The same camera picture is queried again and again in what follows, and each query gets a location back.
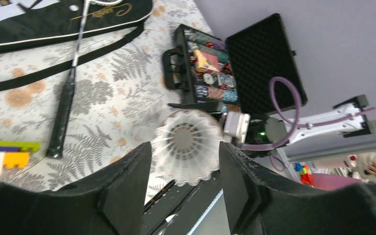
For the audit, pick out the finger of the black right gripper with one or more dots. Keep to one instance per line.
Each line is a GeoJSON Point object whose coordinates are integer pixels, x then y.
{"type": "Point", "coordinates": [210, 106]}

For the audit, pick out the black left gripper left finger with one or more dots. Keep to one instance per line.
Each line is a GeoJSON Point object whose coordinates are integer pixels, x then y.
{"type": "Point", "coordinates": [107, 202]}

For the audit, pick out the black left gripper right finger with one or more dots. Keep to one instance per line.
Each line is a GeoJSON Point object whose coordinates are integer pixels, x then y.
{"type": "Point", "coordinates": [260, 202]}

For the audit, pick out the white shuttlecock tube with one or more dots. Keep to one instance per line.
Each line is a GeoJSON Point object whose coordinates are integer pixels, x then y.
{"type": "Point", "coordinates": [185, 147]}

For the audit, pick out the white racket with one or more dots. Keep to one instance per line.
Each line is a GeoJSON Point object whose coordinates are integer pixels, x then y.
{"type": "Point", "coordinates": [56, 143]}

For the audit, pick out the black racket bag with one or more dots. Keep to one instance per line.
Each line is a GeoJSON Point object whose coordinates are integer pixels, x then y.
{"type": "Point", "coordinates": [26, 24]}

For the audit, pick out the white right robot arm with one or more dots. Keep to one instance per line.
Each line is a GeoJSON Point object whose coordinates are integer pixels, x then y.
{"type": "Point", "coordinates": [264, 133]}

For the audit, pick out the black poker chip case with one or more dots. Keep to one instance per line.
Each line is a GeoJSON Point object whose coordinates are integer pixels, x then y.
{"type": "Point", "coordinates": [235, 71]}

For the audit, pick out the yellow orange small toy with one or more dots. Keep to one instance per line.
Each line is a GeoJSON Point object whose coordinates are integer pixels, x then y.
{"type": "Point", "coordinates": [15, 154]}

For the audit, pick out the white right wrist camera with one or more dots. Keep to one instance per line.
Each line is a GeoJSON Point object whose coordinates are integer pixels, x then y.
{"type": "Point", "coordinates": [236, 127]}

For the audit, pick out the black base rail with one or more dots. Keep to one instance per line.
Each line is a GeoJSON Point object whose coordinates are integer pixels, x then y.
{"type": "Point", "coordinates": [174, 210]}

